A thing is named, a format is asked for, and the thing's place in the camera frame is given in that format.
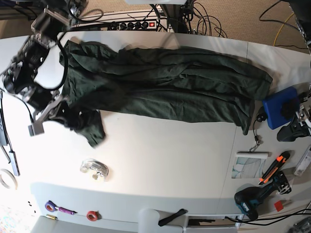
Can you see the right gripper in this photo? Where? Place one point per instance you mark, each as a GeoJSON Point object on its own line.
{"type": "Point", "coordinates": [50, 105]}

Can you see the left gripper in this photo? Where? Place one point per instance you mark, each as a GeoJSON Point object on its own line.
{"type": "Point", "coordinates": [300, 126]}

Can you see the dark green t-shirt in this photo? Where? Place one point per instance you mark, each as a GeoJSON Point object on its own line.
{"type": "Point", "coordinates": [185, 84]}

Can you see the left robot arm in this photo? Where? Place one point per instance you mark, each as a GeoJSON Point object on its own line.
{"type": "Point", "coordinates": [302, 11]}

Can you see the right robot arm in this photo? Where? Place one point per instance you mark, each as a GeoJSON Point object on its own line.
{"type": "Point", "coordinates": [19, 78]}

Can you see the blue box with black knob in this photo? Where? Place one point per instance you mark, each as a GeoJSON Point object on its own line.
{"type": "Point", "coordinates": [281, 107]}

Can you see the orange black utility knife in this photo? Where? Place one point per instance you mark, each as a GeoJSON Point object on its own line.
{"type": "Point", "coordinates": [274, 167]}

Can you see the white rectangular device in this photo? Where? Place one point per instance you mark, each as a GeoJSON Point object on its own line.
{"type": "Point", "coordinates": [303, 163]}

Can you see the paper instruction booklet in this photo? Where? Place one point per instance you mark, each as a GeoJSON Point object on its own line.
{"type": "Point", "coordinates": [248, 165]}

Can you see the grey usb hub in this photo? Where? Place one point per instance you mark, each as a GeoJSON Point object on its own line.
{"type": "Point", "coordinates": [14, 163]}

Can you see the dark remote control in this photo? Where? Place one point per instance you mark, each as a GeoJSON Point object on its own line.
{"type": "Point", "coordinates": [3, 137]}

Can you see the red square card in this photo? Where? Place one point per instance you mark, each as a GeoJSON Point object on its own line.
{"type": "Point", "coordinates": [278, 206]}

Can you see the white tape roll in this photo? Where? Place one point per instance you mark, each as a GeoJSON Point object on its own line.
{"type": "Point", "coordinates": [7, 180]}

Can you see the purple tape roll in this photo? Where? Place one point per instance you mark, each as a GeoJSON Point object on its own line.
{"type": "Point", "coordinates": [50, 206]}

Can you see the purple marker pen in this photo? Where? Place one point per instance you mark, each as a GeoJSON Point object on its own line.
{"type": "Point", "coordinates": [64, 210]}

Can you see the red tape roll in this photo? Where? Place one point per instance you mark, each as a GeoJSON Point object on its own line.
{"type": "Point", "coordinates": [92, 216]}

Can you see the gold green small cylinder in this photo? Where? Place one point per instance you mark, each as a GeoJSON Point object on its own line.
{"type": "Point", "coordinates": [52, 217]}

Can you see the black power strip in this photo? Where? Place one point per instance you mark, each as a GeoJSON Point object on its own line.
{"type": "Point", "coordinates": [133, 26]}

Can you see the black cordless drill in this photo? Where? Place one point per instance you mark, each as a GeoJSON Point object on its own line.
{"type": "Point", "coordinates": [248, 199]}

